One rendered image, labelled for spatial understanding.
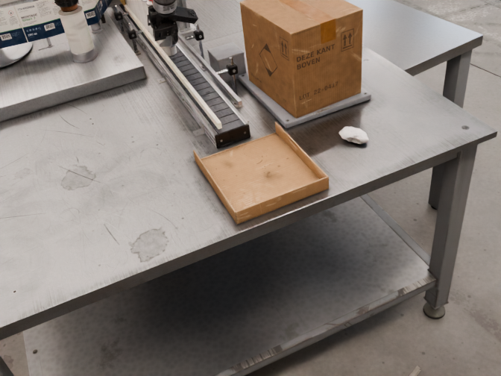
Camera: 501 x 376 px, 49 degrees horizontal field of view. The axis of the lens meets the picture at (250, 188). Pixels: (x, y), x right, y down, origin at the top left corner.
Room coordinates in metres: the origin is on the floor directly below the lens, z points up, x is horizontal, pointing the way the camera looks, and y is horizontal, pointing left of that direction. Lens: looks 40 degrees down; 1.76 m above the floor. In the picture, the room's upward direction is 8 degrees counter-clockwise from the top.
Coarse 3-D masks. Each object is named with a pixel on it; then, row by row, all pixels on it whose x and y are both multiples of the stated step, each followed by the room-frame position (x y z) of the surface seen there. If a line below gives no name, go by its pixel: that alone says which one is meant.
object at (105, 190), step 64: (192, 0) 2.51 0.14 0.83; (384, 64) 1.68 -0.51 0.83; (0, 128) 1.60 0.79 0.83; (64, 128) 1.55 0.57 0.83; (128, 128) 1.49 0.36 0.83; (192, 128) 1.44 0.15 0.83; (256, 128) 1.40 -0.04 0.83; (320, 128) 1.35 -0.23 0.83; (384, 128) 1.31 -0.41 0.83; (448, 128) 1.26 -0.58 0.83; (0, 192) 1.25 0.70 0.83; (64, 192) 1.21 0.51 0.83; (128, 192) 1.17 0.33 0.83; (192, 192) 1.13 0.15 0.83; (320, 192) 1.06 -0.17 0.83; (0, 256) 0.99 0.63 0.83; (64, 256) 0.96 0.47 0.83; (128, 256) 0.93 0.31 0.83; (192, 256) 0.92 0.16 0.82; (0, 320) 0.79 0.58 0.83
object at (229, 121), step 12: (144, 36) 2.07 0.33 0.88; (180, 60) 1.81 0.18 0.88; (192, 72) 1.71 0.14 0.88; (180, 84) 1.64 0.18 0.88; (192, 84) 1.63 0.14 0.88; (204, 84) 1.62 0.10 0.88; (192, 96) 1.55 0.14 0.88; (204, 96) 1.54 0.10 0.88; (216, 96) 1.53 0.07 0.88; (216, 108) 1.46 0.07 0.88; (228, 108) 1.45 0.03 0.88; (228, 120) 1.38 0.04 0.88; (240, 120) 1.37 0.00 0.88
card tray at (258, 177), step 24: (264, 144) 1.30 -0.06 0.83; (288, 144) 1.28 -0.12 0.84; (216, 168) 1.22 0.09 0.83; (240, 168) 1.21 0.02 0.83; (264, 168) 1.19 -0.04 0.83; (288, 168) 1.18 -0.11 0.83; (312, 168) 1.15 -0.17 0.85; (216, 192) 1.11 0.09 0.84; (240, 192) 1.10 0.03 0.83; (264, 192) 1.09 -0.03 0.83; (288, 192) 1.04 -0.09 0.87; (312, 192) 1.06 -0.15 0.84; (240, 216) 0.99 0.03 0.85
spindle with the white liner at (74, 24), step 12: (60, 0) 1.91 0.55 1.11; (72, 0) 1.92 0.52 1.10; (60, 12) 1.93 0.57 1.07; (72, 12) 1.92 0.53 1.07; (72, 24) 1.91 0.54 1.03; (84, 24) 1.93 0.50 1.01; (72, 36) 1.91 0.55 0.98; (84, 36) 1.92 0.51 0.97; (72, 48) 1.92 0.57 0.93; (84, 48) 1.91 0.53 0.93; (84, 60) 1.91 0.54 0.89
